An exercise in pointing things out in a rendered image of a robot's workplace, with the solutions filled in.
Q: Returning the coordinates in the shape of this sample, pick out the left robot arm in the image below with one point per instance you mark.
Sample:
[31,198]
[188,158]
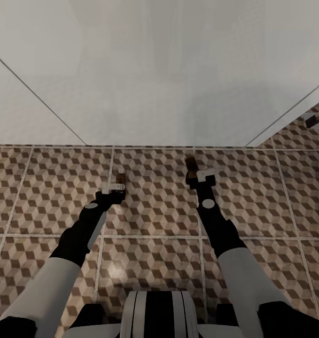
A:
[37,312]

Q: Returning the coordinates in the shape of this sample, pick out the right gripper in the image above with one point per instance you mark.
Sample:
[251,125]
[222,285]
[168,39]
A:
[194,184]

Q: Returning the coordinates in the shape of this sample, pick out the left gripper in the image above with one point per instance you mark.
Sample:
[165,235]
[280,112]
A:
[113,198]

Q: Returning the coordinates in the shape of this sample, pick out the mousetrap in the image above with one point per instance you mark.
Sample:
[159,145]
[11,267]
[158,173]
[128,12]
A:
[121,179]
[191,166]

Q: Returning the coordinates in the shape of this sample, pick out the robot trunk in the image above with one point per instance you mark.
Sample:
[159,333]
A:
[159,314]

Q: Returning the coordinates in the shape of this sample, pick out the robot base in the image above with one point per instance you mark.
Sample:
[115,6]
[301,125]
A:
[89,324]

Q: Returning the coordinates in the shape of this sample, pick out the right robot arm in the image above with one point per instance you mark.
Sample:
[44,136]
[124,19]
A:
[262,311]

